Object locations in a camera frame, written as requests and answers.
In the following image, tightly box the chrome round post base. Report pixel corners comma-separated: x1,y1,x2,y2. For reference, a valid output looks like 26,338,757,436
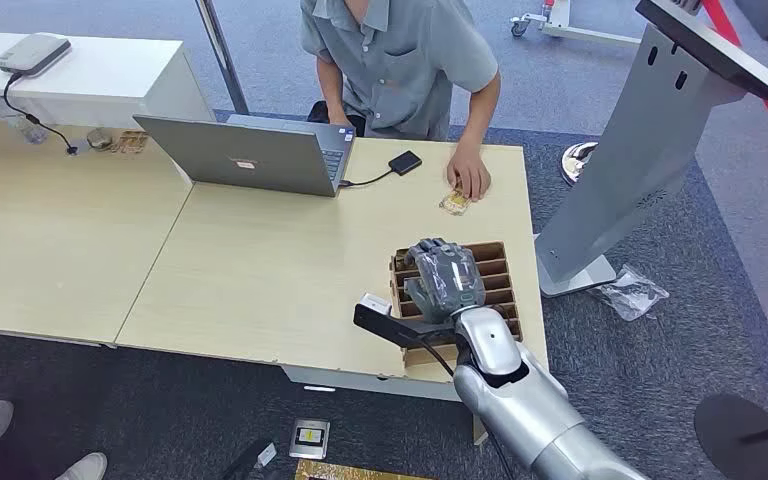
560,140,601,187

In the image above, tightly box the black flat strip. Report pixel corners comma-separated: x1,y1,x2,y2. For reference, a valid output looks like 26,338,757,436
220,437,273,480

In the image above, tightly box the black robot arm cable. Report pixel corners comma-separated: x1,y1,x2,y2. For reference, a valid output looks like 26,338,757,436
413,334,459,380

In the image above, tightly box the white wheeled cart base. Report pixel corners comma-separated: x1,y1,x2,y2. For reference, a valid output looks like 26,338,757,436
509,0,644,48

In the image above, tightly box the brown slotted card holder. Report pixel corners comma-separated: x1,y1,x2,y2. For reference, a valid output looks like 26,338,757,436
389,241,524,369

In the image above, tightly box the white cabinet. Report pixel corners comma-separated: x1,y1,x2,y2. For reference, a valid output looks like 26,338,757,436
0,31,216,130

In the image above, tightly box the clear plastic bottle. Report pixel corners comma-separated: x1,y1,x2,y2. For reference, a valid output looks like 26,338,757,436
0,99,49,146

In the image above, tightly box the person's right hand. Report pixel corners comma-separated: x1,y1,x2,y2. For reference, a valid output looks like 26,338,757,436
326,105,357,130

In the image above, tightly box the black power cable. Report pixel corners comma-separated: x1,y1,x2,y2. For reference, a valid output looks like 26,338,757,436
2,71,80,157

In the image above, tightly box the black kiosk screen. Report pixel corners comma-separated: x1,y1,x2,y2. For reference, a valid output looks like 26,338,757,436
635,0,768,111

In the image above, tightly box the black round stand base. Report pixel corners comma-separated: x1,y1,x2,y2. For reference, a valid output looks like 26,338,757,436
693,394,768,480

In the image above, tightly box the grey flat device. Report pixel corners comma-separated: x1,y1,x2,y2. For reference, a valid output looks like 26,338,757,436
0,33,73,79

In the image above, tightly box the silver floor socket box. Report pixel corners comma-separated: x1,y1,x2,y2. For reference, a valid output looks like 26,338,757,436
288,417,332,461

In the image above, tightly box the person's left hand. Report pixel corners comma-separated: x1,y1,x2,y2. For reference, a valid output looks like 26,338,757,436
446,145,493,203

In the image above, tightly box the black card reader cable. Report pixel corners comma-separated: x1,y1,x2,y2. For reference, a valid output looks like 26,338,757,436
338,168,395,189

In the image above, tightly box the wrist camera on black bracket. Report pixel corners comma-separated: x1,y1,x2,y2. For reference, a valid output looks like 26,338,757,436
352,293,455,350

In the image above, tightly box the crumpled clear plastic bag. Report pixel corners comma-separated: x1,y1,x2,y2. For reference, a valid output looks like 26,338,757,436
589,263,671,323

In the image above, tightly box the metal pole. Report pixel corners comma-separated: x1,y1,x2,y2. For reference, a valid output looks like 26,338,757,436
193,0,251,117

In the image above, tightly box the grey laptop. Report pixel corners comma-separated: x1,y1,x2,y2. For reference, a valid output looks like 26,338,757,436
133,113,357,199

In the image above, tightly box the gold patterned sheet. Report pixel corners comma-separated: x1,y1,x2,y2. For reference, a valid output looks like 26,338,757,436
294,458,438,480

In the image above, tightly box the red barrier ribbon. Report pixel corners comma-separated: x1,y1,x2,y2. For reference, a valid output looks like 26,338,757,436
700,0,768,177

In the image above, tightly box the small wooden rack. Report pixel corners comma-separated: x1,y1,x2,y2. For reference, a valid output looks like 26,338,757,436
110,130,151,156

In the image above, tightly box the silver kiosk stand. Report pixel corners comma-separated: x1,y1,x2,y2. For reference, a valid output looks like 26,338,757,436
532,23,750,299

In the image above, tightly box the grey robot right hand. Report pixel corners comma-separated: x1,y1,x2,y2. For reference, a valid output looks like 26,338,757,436
402,237,488,326

